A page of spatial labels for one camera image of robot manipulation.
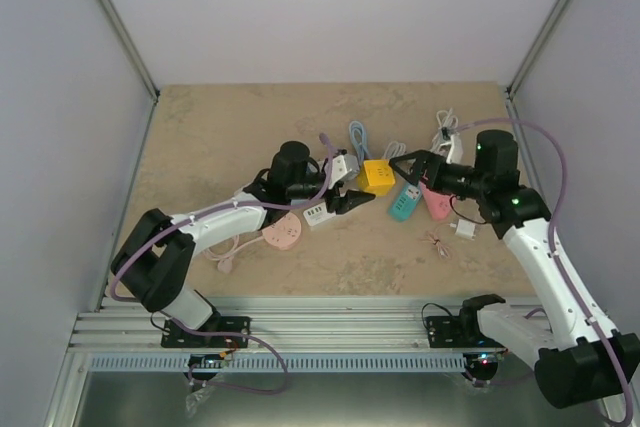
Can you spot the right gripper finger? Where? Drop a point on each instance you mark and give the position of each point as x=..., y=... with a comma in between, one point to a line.
x=413, y=174
x=419, y=158

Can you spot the pink triangular power strip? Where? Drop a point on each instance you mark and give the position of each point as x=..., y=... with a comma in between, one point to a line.
x=438, y=205

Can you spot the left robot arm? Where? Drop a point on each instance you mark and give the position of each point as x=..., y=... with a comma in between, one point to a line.
x=154, y=260

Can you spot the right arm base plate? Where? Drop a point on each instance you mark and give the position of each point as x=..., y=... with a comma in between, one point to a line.
x=447, y=332

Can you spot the white charger with cable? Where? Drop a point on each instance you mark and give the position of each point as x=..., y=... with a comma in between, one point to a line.
x=464, y=229

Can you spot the pink round power strip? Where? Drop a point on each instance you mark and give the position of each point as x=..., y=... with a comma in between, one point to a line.
x=285, y=233

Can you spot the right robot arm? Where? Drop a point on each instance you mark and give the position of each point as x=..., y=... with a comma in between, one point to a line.
x=583, y=356

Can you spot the teal power strip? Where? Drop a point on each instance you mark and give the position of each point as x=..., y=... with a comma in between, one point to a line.
x=405, y=202

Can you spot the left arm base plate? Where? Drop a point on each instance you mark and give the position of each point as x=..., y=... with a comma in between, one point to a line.
x=225, y=332

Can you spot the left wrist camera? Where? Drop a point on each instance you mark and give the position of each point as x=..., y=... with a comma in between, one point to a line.
x=345, y=164

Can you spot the white power strip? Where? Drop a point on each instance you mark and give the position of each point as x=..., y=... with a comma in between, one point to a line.
x=317, y=215

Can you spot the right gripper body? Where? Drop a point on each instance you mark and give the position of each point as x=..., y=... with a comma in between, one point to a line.
x=451, y=185

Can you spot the blue slotted cable duct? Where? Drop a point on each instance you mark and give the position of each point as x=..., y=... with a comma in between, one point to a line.
x=280, y=363

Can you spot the aluminium rail frame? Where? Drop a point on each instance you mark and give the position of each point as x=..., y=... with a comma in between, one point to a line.
x=385, y=325

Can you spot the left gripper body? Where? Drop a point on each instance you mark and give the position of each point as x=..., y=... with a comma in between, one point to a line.
x=297, y=191

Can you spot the yellow cube socket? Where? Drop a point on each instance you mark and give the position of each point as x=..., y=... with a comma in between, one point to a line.
x=376, y=177

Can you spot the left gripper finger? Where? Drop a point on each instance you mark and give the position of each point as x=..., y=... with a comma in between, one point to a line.
x=344, y=206
x=347, y=191

